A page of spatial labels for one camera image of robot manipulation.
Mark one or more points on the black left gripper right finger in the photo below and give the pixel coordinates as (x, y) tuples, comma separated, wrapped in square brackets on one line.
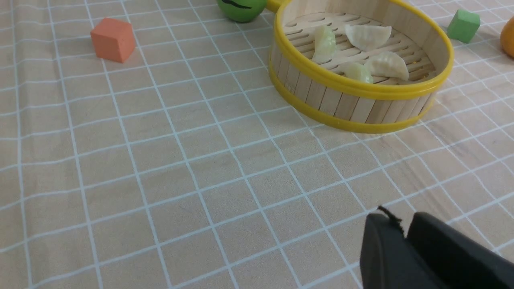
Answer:
[(459, 261)]

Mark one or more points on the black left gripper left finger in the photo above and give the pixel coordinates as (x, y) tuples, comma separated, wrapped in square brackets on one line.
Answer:
[(388, 260)]

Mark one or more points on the pale green dumpling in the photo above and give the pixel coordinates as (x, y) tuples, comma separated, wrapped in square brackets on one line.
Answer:
[(324, 44), (357, 72)]

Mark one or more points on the cream white dumpling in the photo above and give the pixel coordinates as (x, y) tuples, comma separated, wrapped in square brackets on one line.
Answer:
[(387, 64), (367, 37)]

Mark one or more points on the bamboo steamer tray yellow rims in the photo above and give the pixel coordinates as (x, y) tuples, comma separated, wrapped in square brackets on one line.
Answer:
[(323, 93)]

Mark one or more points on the orange yellow toy pear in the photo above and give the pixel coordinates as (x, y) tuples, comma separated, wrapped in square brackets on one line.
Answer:
[(507, 38)]

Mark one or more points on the green foam cube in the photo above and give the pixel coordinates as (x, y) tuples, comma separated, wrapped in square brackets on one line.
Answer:
[(463, 26)]

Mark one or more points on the beige checkered tablecloth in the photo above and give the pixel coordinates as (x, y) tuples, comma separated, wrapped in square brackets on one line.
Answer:
[(182, 167)]

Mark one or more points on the green toy apple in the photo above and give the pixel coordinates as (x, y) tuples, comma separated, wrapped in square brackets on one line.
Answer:
[(242, 10)]

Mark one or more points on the orange foam cube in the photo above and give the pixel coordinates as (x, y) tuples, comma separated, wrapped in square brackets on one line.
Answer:
[(113, 40)]

